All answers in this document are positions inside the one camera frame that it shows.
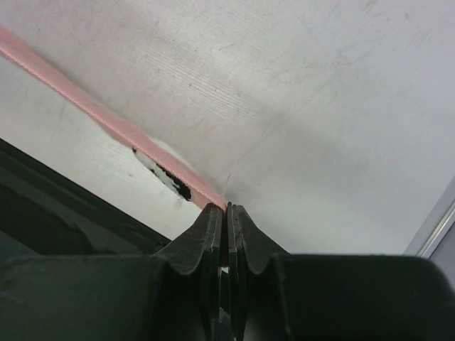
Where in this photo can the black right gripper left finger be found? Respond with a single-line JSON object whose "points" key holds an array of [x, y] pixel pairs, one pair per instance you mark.
{"points": [[171, 295]]}

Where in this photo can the pink panda towel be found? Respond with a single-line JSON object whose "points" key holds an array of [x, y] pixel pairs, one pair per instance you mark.
{"points": [[13, 48]]}

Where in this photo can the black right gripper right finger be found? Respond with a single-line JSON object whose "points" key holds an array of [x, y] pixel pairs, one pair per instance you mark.
{"points": [[275, 295]]}

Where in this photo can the aluminium frame rail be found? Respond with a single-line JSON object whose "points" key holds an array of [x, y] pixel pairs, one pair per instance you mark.
{"points": [[434, 227]]}

